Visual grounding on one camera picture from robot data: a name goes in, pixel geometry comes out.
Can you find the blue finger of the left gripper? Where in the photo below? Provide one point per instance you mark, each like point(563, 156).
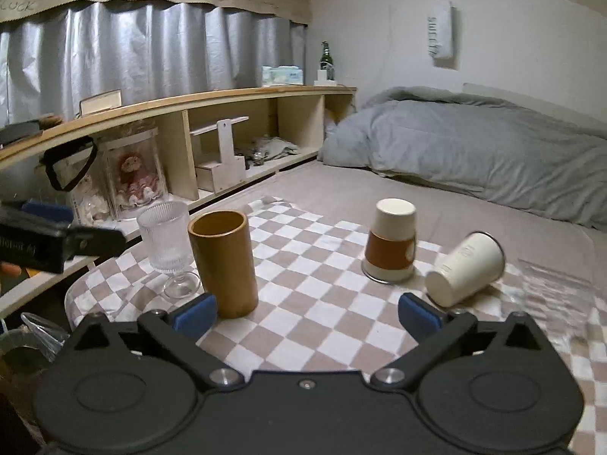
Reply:
point(87, 241)
point(48, 211)

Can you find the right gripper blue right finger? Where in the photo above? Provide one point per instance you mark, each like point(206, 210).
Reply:
point(440, 336)

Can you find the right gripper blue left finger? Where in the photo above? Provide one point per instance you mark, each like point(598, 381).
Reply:
point(173, 336)

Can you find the brown wooden cylinder cup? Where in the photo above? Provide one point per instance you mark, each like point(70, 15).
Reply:
point(221, 244)

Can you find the cream metal cup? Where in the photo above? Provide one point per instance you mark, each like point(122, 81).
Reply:
point(474, 264)

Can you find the cream cup with brown sleeve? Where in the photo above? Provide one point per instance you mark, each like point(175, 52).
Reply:
point(389, 256)

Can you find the wooden low shelf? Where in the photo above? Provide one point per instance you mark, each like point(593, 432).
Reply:
point(186, 137)

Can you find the doll in clear case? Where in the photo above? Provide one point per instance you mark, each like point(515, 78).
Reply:
point(123, 179)

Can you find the ribbed clear glass goblet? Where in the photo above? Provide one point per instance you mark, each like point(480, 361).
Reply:
point(163, 229)

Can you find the book on shelf top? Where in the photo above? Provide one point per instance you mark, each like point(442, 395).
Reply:
point(101, 103)

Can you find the clear glass mug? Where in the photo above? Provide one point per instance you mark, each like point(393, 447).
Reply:
point(560, 303)

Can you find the small wooden caddy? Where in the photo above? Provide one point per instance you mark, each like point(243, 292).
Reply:
point(218, 172)

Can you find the silver grey curtain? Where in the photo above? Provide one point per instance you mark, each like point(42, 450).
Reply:
point(147, 50)

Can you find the crumpled grey cloth on shelf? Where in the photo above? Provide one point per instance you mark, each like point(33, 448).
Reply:
point(268, 148)

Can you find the grey duvet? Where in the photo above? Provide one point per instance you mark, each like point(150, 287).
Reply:
point(484, 147)

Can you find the tissue pack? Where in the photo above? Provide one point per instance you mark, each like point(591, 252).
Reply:
point(282, 76)

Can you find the white power adapter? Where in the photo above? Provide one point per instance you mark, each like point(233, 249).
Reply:
point(324, 78)

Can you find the green glass bottle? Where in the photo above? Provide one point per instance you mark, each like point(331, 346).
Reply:
point(326, 62)

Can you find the white hanging tote bag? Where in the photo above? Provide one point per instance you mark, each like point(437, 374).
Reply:
point(440, 30)

